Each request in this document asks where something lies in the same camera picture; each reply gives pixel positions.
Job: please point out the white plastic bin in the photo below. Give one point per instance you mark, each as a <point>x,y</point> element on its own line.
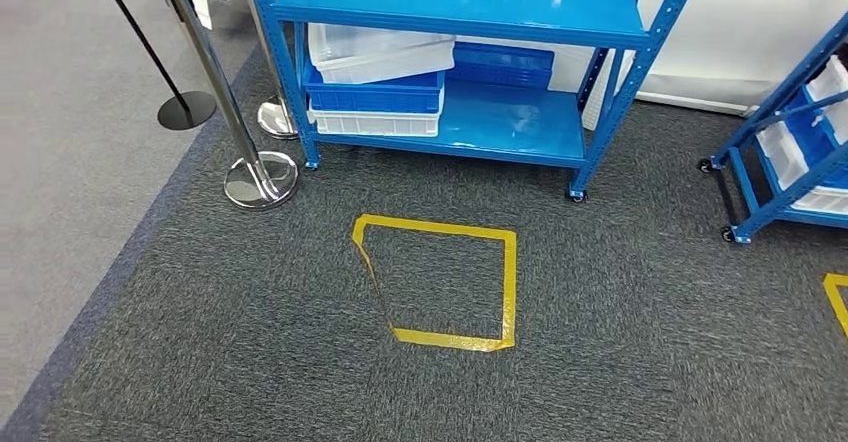
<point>384,61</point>
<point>371,124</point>
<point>831,91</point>
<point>782,154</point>

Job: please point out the yellow floor tape outline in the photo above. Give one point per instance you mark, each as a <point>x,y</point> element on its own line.
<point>509,280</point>

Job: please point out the blue plastic bin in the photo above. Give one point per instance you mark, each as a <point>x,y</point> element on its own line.
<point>371,98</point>
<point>503,64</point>
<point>811,134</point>

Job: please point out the black pole with disc base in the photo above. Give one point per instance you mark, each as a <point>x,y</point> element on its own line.
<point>189,111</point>

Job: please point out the blue wheeled cart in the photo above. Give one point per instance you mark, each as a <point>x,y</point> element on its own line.
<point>745,194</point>

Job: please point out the white car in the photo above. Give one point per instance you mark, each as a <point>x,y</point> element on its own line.
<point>729,35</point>

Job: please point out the chrome stanchion post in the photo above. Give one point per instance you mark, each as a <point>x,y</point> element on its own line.
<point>262,180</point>
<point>275,121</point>

